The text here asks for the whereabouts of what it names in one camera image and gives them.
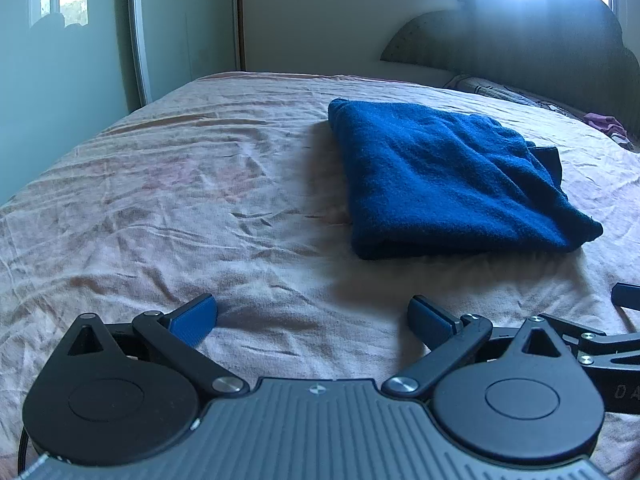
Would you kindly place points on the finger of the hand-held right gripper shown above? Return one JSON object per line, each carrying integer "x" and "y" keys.
{"x": 600, "y": 345}
{"x": 629, "y": 296}

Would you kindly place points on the wooden door trim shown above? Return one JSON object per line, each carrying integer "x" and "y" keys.
{"x": 240, "y": 15}

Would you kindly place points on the bed with pink sheet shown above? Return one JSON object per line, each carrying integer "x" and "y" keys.
{"x": 175, "y": 185}

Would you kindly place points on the sliding mirror door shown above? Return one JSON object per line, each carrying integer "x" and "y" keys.
{"x": 60, "y": 85}

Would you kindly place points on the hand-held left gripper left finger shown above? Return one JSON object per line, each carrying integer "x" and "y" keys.
{"x": 194, "y": 320}

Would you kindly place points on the purple cloth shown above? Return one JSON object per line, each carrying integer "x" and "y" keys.
{"x": 605, "y": 124}

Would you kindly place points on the dark scalloped headboard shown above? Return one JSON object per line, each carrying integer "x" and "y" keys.
{"x": 525, "y": 35}

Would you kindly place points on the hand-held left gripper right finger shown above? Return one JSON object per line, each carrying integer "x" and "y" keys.
{"x": 425, "y": 317}

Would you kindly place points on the patterned pillow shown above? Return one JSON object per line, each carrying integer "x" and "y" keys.
{"x": 495, "y": 91}

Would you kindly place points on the blue beaded sweater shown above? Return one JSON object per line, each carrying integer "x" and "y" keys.
{"x": 440, "y": 180}

